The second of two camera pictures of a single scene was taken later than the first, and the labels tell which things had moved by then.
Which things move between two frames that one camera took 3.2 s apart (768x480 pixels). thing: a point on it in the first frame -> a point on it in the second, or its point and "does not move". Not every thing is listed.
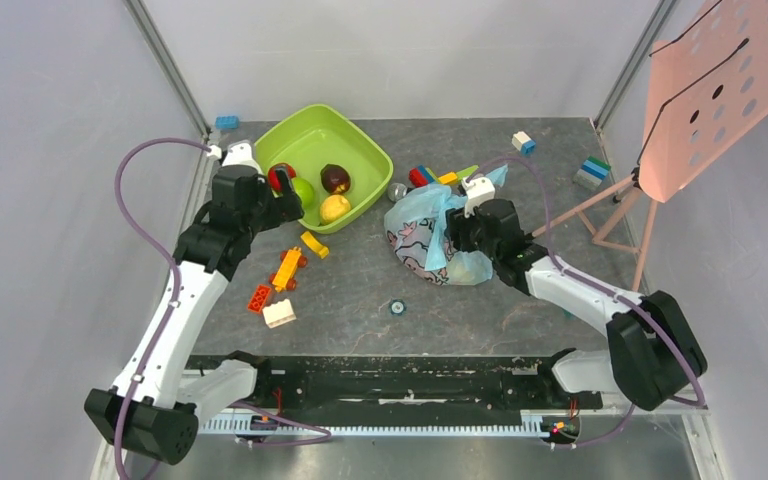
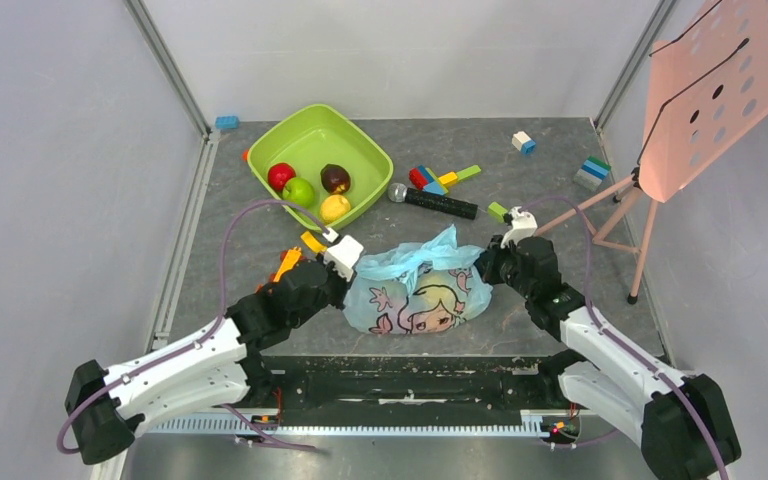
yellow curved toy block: [313, 244] does not move
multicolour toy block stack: [421, 176] does not move
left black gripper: [286, 208] -> [342, 283]
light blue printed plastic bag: [415, 230] -> [416, 288]
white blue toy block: [523, 143] does not move
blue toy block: [227, 122] does not move
